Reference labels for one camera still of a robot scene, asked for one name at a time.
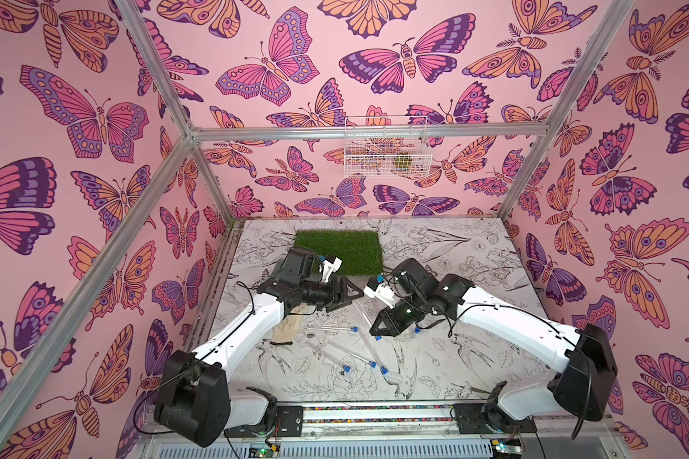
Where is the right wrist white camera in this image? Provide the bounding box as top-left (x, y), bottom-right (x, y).
top-left (364, 275), bottom-right (397, 309)

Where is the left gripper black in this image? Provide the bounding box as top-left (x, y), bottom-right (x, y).
top-left (299, 277), bottom-right (363, 312)

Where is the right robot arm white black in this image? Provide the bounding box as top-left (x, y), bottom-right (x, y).
top-left (365, 258), bottom-right (618, 432)

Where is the green artificial grass mat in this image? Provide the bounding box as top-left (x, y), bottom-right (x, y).
top-left (294, 229), bottom-right (384, 277)

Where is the white wire basket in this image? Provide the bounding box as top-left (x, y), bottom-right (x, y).
top-left (342, 124), bottom-right (433, 180)

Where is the green object in basket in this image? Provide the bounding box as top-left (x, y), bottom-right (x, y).
top-left (393, 153), bottom-right (413, 173)

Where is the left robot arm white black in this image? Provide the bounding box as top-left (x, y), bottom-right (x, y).
top-left (153, 248), bottom-right (365, 448)

